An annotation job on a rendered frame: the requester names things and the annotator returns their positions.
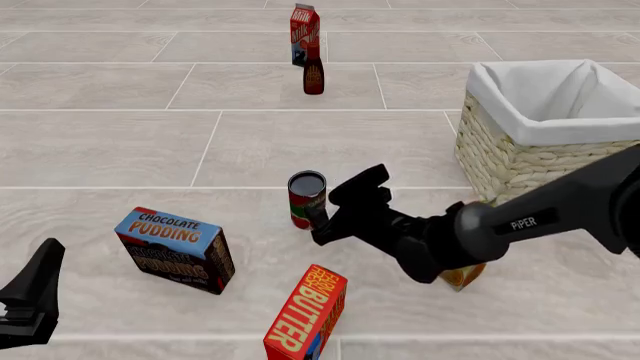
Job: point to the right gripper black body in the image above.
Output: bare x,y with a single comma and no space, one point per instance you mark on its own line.
357,223

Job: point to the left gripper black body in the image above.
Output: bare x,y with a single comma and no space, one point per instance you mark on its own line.
27,322

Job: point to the white cloth basket liner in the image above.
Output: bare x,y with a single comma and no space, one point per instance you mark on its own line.
525,97

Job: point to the chocolate pudding box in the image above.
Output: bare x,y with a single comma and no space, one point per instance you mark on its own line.
170,247

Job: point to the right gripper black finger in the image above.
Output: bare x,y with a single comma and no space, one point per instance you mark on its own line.
317,217
357,187

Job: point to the orange juice carton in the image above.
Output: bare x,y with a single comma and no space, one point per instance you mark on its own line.
462,277

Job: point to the red and white milk carton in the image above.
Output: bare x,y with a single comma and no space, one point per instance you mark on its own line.
301,28

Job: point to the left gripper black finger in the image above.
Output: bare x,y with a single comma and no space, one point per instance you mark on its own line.
42,273

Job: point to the right grey-black robot arm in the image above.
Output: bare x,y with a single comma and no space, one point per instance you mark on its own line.
530,225

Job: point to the red butter box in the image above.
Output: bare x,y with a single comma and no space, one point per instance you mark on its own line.
305,315

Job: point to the woven wicker basket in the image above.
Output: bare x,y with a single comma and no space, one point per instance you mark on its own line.
492,157

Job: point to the dark brown sauce bottle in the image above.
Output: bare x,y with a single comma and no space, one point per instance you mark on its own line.
313,77

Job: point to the red tomato sauce can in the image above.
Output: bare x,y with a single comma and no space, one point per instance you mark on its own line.
300,200

